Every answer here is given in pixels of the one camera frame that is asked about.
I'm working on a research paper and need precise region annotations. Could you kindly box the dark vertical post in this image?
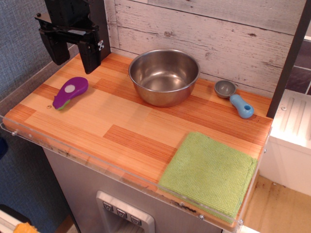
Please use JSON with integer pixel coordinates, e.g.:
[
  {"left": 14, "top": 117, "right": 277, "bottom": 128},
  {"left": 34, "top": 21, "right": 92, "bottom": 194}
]
[
  {"left": 266, "top": 0, "right": 311, "bottom": 118},
  {"left": 89, "top": 0, "right": 111, "bottom": 60}
]

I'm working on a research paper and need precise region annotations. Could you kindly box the purple toy eggplant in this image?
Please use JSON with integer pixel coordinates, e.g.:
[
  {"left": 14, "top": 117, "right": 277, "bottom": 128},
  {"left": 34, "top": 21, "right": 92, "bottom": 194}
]
[{"left": 52, "top": 77, "right": 88, "bottom": 110}]

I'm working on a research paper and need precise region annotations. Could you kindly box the green foam cloth pad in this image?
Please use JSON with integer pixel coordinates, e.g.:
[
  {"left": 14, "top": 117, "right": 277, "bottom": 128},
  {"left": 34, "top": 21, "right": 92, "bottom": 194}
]
[{"left": 159, "top": 132, "right": 258, "bottom": 223}]

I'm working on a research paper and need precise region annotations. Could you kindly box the silver dispenser button panel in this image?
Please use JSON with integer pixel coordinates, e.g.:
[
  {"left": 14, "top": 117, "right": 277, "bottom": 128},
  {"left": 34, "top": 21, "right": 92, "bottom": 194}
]
[{"left": 96, "top": 190, "right": 156, "bottom": 233}]

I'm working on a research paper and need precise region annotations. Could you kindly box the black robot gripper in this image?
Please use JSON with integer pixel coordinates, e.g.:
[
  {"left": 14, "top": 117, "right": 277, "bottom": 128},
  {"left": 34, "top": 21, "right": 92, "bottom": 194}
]
[{"left": 35, "top": 0, "right": 101, "bottom": 74}]

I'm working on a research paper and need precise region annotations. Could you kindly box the grey toy fridge cabinet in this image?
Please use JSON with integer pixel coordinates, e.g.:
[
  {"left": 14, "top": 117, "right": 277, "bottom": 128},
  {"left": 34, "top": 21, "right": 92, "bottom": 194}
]
[{"left": 44, "top": 149, "right": 222, "bottom": 233}]

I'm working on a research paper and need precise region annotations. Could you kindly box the stainless steel pot bowl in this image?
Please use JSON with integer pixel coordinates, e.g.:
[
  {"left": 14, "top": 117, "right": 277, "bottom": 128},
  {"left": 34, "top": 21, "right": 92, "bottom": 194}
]
[{"left": 128, "top": 49, "right": 200, "bottom": 107}]

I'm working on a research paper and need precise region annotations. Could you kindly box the grey blue toy scoop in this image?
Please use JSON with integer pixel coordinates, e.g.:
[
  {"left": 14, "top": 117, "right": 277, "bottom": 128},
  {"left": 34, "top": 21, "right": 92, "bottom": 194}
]
[{"left": 214, "top": 80, "right": 254, "bottom": 119}]

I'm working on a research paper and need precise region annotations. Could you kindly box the dark vertical post left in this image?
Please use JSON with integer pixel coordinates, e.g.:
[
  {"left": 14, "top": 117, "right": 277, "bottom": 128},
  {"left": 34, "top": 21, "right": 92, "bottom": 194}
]
[{"left": 89, "top": 0, "right": 111, "bottom": 60}]

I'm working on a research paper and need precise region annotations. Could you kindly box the yellow object bottom left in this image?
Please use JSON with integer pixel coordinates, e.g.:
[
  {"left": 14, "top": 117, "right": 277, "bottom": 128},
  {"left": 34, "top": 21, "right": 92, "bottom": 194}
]
[{"left": 13, "top": 223, "right": 38, "bottom": 233}]

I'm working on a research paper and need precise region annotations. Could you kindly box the dark vertical post right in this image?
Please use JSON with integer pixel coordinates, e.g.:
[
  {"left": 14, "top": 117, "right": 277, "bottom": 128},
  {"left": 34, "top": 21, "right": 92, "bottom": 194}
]
[{"left": 266, "top": 0, "right": 311, "bottom": 118}]

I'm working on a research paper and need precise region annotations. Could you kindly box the clear acrylic edge guard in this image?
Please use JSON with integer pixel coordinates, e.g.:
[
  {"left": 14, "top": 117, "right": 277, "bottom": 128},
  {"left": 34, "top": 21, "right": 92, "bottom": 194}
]
[{"left": 2, "top": 117, "right": 258, "bottom": 233}]

